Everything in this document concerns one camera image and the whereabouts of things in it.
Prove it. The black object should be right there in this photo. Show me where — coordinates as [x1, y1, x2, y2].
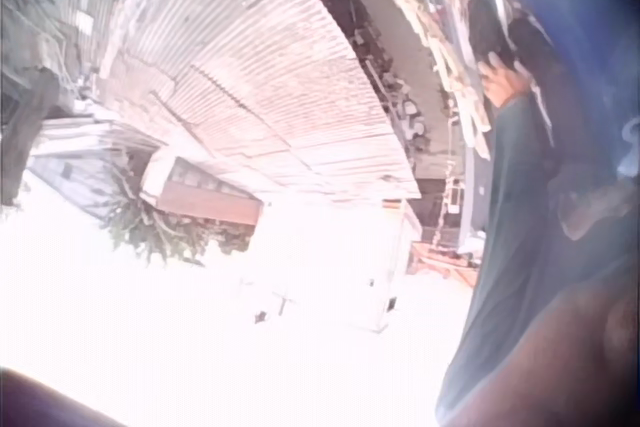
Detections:
[507, 16, 554, 79]

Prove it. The wooden bench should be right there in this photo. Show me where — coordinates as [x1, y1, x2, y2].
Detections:
[409, 240, 482, 289]

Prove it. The person's left hand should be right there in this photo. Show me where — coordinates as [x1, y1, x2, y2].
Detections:
[476, 49, 532, 109]

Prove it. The brown building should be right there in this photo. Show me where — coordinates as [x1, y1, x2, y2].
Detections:
[139, 154, 265, 227]

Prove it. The corrugated metal roof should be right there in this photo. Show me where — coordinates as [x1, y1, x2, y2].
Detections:
[99, 0, 424, 201]

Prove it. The grey corrugated shed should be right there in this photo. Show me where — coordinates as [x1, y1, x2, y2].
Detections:
[27, 114, 169, 221]

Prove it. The stack of wooden planks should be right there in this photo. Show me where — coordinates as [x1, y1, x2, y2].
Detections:
[372, 0, 494, 161]

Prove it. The green tree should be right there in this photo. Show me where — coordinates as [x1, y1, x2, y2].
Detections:
[105, 166, 251, 266]

